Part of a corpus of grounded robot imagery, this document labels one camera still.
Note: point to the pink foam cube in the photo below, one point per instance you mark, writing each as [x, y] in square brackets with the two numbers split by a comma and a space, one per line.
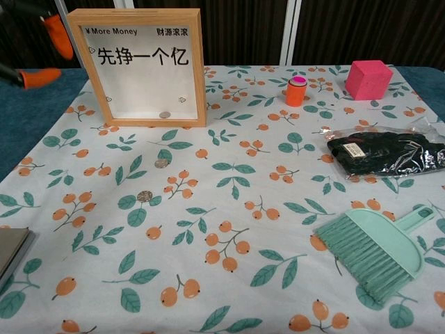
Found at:
[368, 80]

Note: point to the silver coin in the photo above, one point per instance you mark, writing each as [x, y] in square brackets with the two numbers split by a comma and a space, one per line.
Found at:
[164, 115]
[144, 196]
[161, 163]

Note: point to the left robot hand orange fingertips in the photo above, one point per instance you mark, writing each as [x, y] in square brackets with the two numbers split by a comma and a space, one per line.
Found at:
[57, 35]

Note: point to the dark slatted partition panel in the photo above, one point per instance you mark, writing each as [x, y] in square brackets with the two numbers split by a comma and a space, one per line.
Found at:
[14, 21]
[365, 28]
[90, 4]
[243, 31]

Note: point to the floral print tablecloth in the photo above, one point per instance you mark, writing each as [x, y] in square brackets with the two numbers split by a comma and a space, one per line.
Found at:
[226, 208]

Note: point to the orange cylinder pink cap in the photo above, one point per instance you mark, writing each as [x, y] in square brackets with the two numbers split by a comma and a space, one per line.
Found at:
[295, 94]

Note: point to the silver digital scale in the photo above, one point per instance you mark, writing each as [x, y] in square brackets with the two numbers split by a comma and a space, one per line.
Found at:
[12, 250]

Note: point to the black gloves in plastic bag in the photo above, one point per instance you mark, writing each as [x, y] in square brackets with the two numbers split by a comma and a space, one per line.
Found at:
[382, 156]

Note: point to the green bristle hand brush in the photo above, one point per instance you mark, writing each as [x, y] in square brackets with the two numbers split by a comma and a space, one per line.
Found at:
[358, 254]

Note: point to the wooden coin bank frame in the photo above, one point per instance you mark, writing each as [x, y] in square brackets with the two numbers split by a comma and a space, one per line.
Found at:
[199, 69]

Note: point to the white partition post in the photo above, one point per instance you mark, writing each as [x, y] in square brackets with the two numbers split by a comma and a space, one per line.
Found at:
[290, 31]
[126, 3]
[62, 5]

